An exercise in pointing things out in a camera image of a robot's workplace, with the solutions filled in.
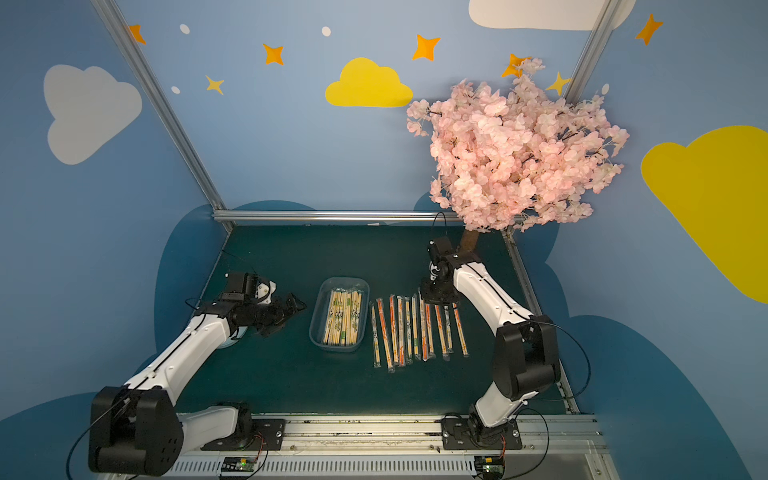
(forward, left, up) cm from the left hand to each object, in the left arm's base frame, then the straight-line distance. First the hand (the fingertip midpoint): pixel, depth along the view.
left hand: (297, 310), depth 85 cm
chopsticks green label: (-3, -33, -11) cm, 35 cm away
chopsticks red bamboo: (+1, -36, -11) cm, 37 cm away
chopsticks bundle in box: (+3, -12, -11) cm, 16 cm away
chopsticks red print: (+2, -28, -11) cm, 31 cm away
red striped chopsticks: (-12, -28, -11) cm, 32 cm away
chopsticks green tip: (-10, -24, -10) cm, 28 cm away
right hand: (+6, -40, 0) cm, 40 cm away
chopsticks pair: (+2, -38, -11) cm, 40 cm away
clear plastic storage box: (+4, -5, -7) cm, 9 cm away
